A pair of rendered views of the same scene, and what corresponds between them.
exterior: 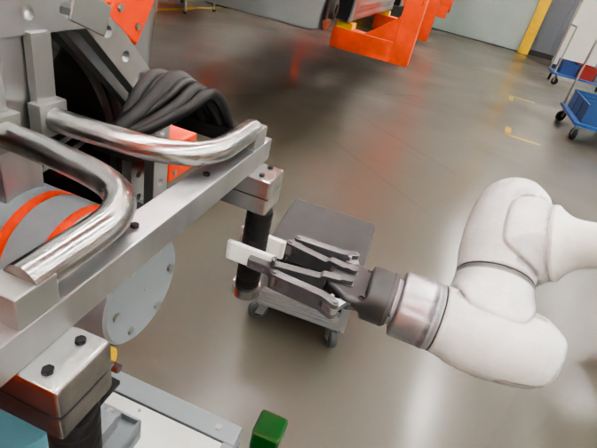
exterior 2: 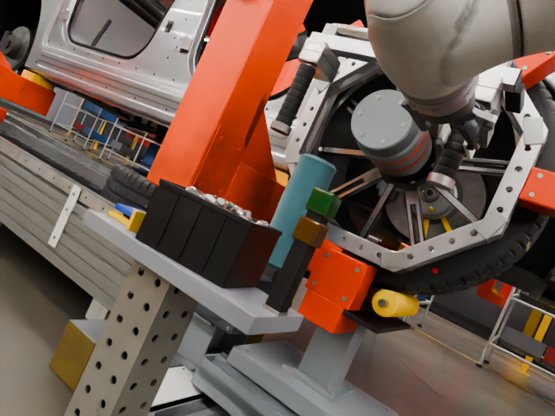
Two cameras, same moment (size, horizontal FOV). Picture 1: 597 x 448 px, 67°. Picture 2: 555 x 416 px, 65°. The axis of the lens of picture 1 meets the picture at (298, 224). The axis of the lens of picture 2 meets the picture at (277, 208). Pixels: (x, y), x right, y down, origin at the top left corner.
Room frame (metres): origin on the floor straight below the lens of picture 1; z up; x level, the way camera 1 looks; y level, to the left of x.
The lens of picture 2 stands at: (0.53, -0.71, 0.61)
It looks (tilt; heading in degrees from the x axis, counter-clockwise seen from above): 0 degrees down; 109
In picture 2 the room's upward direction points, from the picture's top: 24 degrees clockwise
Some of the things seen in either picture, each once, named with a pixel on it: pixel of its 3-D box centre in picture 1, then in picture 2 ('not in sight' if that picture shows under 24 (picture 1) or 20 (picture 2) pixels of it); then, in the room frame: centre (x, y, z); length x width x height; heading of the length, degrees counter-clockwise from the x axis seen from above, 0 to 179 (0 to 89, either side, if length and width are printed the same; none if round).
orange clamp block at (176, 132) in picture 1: (164, 150); (548, 194); (0.71, 0.26, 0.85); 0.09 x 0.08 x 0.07; 168
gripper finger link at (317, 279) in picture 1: (309, 279); (438, 116); (0.48, -0.03, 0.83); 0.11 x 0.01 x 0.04; 89
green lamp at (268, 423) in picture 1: (268, 433); (323, 203); (0.37, -0.03, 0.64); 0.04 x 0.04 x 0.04; 78
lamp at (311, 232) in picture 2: not in sight; (310, 232); (0.37, -0.03, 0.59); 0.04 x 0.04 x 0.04; 78
